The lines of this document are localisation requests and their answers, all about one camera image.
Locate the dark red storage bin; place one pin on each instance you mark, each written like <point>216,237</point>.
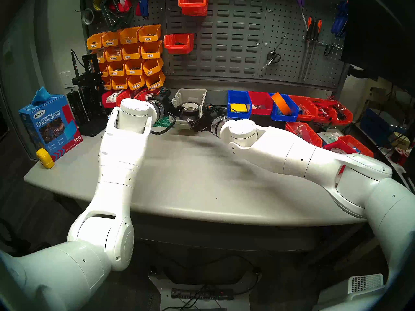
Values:
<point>106,103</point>
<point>327,146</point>

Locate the yellow tape measure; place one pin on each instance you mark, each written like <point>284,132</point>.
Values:
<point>45,158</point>

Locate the orange tape roll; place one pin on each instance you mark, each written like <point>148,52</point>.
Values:
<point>281,103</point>

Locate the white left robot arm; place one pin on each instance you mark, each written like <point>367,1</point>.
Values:
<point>120,158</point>

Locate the blue crate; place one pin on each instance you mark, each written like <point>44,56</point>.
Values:
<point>376,125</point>

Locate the metal tool holder rail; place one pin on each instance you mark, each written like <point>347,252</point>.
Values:
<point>335,46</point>

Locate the orange bin labelled M3-12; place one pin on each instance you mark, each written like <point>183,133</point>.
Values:
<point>116,69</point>

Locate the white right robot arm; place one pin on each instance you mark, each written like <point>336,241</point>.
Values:
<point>291,151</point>

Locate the orange bin labelled M2.5-5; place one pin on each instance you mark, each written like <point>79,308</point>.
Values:
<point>136,82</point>

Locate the blue storage bin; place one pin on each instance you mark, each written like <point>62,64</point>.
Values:
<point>278,116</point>
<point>238,98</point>

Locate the red wall bin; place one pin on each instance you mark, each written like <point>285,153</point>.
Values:
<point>178,48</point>
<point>193,8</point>

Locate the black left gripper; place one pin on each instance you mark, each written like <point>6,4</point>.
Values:
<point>169,108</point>

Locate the blue cleaning cloth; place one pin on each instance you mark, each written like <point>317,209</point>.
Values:
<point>40,96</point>

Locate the orange bin labelled M3X6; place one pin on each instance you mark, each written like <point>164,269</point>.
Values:
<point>149,33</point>

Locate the black power strip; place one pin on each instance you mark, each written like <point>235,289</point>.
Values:
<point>201,294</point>

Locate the yellow tape roll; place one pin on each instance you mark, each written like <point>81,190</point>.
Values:
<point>94,3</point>

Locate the grey tape roll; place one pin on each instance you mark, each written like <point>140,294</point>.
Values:
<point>82,17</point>

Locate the black metal stand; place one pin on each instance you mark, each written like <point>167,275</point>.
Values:
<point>89,78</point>

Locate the black hook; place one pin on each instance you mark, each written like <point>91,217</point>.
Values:
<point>328,50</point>

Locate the orange bin labelled M3-8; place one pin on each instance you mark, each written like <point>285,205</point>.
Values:
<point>133,67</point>

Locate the black tape roll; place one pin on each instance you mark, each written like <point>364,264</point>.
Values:
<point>185,111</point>

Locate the blue cleaning cloths box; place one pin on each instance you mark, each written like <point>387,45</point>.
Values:
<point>52,129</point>

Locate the black bench clamp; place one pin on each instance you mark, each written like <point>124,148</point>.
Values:
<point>113,17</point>

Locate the clear tape roll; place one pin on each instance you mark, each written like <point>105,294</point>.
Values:
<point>338,150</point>

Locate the orange screw bin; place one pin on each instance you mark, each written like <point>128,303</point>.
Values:
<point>103,70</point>
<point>113,53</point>
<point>100,56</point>
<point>111,39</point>
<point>107,84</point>
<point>94,42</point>

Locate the red white tool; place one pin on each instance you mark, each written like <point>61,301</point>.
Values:
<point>122,4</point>

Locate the grey louvred wall panel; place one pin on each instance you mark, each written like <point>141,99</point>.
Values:
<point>227,38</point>

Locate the black scissors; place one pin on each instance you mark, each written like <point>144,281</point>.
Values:
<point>267,63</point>

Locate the orange bin labelled M2.5-6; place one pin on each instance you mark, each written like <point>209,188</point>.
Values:
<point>119,83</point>

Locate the wooden frame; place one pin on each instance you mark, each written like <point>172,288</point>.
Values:
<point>379,96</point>

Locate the grey plastic storage bin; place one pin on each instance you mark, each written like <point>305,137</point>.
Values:
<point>191,96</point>

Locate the purple scissors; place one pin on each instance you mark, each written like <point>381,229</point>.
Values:
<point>302,9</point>

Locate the clear plastic parts bag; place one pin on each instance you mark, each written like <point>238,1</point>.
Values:
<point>112,96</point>

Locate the white green packet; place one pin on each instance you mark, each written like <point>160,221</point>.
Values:
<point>329,137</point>

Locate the yellow pad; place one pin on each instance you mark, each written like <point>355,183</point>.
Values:
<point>239,108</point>

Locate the orange bin labelled M3-6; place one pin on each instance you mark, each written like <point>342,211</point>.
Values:
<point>152,66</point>

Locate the white vented appliance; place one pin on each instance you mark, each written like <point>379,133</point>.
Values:
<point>363,287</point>

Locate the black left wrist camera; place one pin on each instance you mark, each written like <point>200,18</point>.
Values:
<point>164,92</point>

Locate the black chair base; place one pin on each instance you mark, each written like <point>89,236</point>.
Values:
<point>13,242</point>

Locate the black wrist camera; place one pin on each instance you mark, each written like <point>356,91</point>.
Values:
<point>164,92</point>
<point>214,110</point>

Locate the black small box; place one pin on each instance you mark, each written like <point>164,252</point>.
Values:
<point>319,123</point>

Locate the black soldering pen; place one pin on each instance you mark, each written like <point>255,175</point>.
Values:
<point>74,59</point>

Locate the black monitor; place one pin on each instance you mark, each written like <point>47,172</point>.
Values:
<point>382,28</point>

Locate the black cylindrical tools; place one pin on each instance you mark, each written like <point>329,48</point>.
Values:
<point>75,108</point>

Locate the orange bin labelled M4-6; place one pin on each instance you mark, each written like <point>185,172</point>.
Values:
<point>131,51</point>

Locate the ribbed red storage bin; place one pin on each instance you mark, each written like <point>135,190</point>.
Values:
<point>313,138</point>

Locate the black base pad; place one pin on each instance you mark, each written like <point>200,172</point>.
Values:
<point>94,127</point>

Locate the white light switch plate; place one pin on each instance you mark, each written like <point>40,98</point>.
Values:
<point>67,79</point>

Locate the red spool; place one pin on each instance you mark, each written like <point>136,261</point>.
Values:
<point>401,155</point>

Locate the grey pegboard panel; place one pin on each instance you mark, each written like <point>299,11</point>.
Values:
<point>291,22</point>
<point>159,12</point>

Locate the orange bin labelled HEX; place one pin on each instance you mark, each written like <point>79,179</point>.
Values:
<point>155,81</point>

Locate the green cutting mat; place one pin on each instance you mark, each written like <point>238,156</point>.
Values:
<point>162,122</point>

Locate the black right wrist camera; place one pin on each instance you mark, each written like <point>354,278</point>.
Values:
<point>214,110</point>

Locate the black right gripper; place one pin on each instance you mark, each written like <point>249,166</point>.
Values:
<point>207,122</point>

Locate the blue spring clamp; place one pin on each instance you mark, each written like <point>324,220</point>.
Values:
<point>343,8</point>
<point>337,23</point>

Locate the orange bin labelled M3-4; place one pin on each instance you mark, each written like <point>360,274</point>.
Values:
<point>151,50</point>

